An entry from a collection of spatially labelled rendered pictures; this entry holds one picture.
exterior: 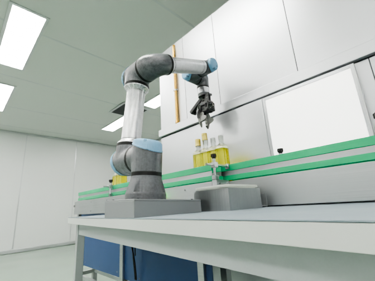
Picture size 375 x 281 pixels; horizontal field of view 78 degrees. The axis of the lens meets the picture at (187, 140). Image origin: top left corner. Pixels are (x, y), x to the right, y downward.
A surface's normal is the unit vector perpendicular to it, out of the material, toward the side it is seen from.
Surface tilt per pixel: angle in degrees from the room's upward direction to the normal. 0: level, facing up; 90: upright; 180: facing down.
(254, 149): 90
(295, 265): 90
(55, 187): 90
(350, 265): 90
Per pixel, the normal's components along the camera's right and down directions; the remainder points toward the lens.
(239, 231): -0.79, -0.11
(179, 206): 0.61, -0.25
